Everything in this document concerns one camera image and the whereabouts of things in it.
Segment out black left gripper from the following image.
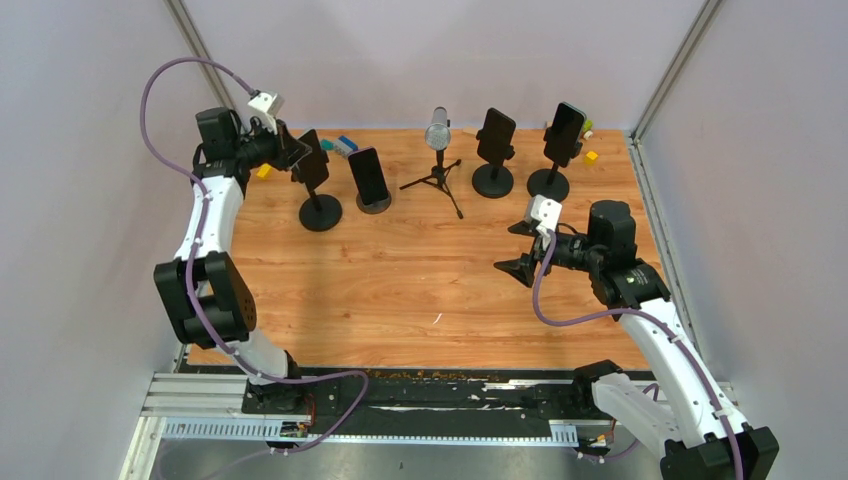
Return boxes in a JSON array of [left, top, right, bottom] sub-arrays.
[[234, 115, 313, 172]]

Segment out black phone stand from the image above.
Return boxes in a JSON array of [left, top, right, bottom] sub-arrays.
[[526, 124, 573, 202], [298, 187, 343, 232], [472, 147, 515, 199]]

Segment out grey round stand base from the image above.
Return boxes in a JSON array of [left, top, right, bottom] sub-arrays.
[[355, 194, 392, 215]]

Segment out black teal-edged smartphone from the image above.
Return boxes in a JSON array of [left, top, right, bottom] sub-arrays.
[[543, 102, 587, 168]]

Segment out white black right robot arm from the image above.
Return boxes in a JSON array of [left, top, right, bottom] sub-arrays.
[[495, 195, 779, 479]]

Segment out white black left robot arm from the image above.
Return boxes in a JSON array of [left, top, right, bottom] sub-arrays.
[[153, 107, 311, 413]]

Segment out yellow toy brick left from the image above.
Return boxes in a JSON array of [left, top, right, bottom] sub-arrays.
[[256, 164, 273, 180]]

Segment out blue grey toy bricks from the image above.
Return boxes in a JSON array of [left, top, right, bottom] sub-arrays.
[[332, 135, 359, 158]]

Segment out yellow toy cube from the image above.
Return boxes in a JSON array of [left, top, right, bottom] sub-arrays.
[[584, 151, 599, 165]]

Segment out red toy brick car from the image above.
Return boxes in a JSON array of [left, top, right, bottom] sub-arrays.
[[581, 119, 593, 140]]

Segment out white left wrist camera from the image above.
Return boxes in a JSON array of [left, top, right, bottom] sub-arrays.
[[247, 91, 284, 134]]

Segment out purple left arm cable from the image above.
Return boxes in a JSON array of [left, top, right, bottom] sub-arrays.
[[139, 56, 371, 458]]

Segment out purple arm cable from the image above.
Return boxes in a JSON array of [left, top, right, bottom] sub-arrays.
[[531, 228, 747, 480], [139, 56, 371, 458]]

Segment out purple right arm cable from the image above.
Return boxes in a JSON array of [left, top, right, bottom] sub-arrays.
[[531, 228, 747, 480]]

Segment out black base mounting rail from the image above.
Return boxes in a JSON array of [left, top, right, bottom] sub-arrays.
[[240, 367, 615, 439]]

